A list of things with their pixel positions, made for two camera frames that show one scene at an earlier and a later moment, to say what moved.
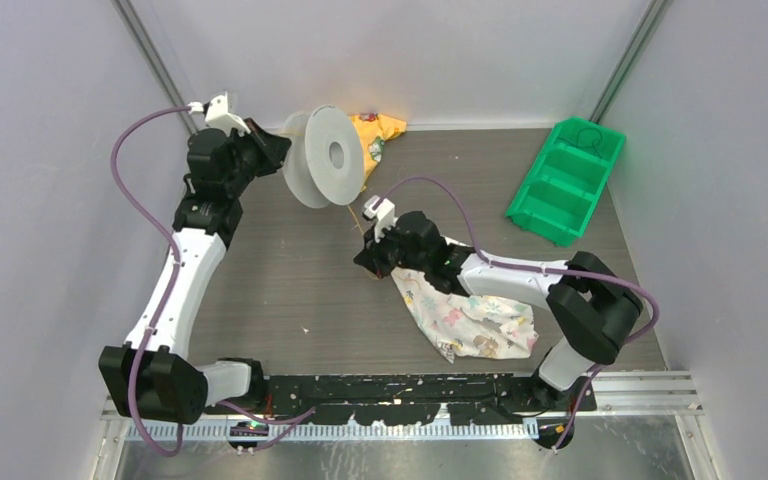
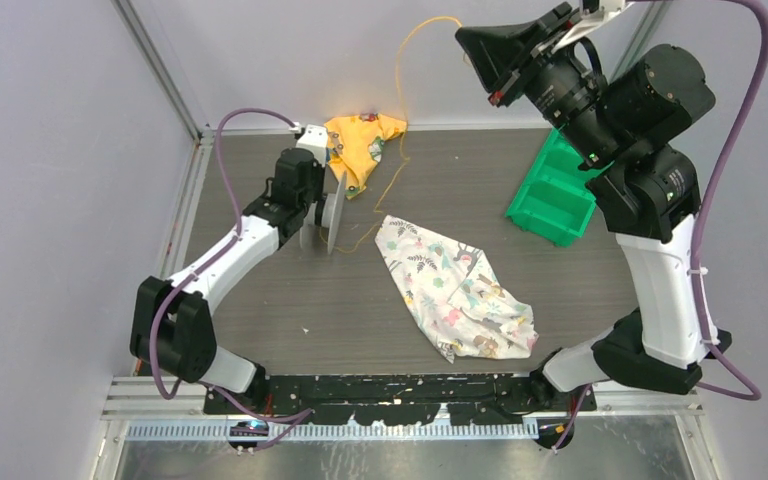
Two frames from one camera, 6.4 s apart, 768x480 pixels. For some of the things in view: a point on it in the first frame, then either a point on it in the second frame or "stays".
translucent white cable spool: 325,161 to 326,211
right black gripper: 373,254 to 507,57
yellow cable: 360,227 to 404,132
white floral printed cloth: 468,326 stays
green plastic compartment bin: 569,182 stays
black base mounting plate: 487,400 stays
